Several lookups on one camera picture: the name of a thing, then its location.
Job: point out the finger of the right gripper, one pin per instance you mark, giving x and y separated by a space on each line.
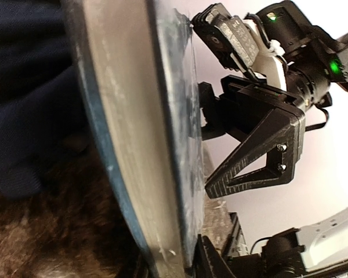
215 125
266 157

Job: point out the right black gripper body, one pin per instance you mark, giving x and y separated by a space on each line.
262 114

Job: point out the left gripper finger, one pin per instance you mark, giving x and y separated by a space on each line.
207 261

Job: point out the dark blue hardcover book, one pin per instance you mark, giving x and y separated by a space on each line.
136 68

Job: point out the navy blue student backpack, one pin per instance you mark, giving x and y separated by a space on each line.
42 116

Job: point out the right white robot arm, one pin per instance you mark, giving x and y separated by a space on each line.
315 60

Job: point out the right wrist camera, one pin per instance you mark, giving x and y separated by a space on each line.
242 45

